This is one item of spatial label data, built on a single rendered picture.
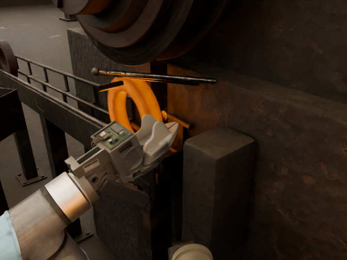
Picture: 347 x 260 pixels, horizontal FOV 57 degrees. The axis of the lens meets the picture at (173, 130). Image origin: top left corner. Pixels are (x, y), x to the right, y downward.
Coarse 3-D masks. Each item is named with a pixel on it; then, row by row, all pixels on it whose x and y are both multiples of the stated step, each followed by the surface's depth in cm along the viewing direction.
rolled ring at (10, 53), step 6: (0, 42) 142; (6, 42) 143; (0, 48) 148; (6, 48) 141; (0, 54) 151; (6, 54) 140; (12, 54) 142; (0, 60) 153; (6, 60) 143; (12, 60) 142; (6, 66) 154; (12, 66) 142; (12, 72) 144
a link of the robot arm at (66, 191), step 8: (64, 176) 51; (72, 176) 52; (48, 184) 51; (56, 184) 50; (64, 184) 50; (72, 184) 50; (56, 192) 49; (64, 192) 49; (72, 192) 50; (80, 192) 50; (56, 200) 49; (64, 200) 49; (72, 200) 50; (80, 200) 50; (88, 200) 52; (64, 208) 49; (72, 208) 50; (80, 208) 50; (88, 208) 52; (72, 216) 50
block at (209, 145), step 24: (192, 144) 50; (216, 144) 50; (240, 144) 50; (192, 168) 51; (216, 168) 47; (240, 168) 51; (192, 192) 53; (216, 192) 50; (240, 192) 54; (192, 216) 56; (216, 216) 52; (240, 216) 57; (216, 240) 55; (240, 240) 60
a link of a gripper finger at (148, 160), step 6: (162, 150) 58; (168, 150) 59; (144, 156) 57; (150, 156) 57; (156, 156) 57; (162, 156) 57; (144, 162) 56; (150, 162) 55; (156, 162) 56; (144, 168) 56; (150, 168) 56; (144, 174) 56
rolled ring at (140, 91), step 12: (132, 84) 64; (144, 84) 64; (108, 96) 74; (120, 96) 72; (132, 96) 65; (144, 96) 62; (108, 108) 76; (120, 108) 75; (144, 108) 62; (156, 108) 63; (120, 120) 75; (156, 120) 63; (132, 132) 75
